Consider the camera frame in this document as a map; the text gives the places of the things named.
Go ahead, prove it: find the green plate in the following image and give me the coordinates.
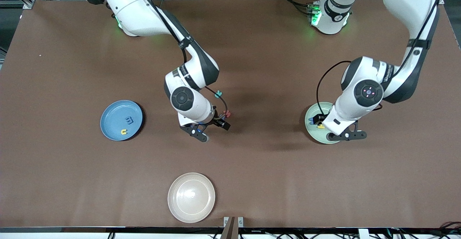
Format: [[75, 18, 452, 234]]
[[305, 102, 337, 145]]

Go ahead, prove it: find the brown table cover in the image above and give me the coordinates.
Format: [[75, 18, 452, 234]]
[[0, 0, 461, 229]]

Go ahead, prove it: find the beige plate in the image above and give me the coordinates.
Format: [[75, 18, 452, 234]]
[[167, 172, 216, 223]]

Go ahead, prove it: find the blue plate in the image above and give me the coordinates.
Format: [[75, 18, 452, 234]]
[[100, 100, 143, 141]]

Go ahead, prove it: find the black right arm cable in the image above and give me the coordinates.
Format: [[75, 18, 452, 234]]
[[136, 0, 230, 118]]

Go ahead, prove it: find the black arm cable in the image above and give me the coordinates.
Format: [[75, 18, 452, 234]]
[[316, 0, 442, 118], [136, 0, 230, 118]]

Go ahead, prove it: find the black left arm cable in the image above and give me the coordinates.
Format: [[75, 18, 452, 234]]
[[316, 0, 442, 118]]

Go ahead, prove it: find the grey metal edge bracket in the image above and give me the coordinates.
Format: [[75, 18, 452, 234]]
[[223, 216, 244, 229]]

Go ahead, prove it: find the brown camera post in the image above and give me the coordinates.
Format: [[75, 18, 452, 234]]
[[220, 217, 235, 239]]

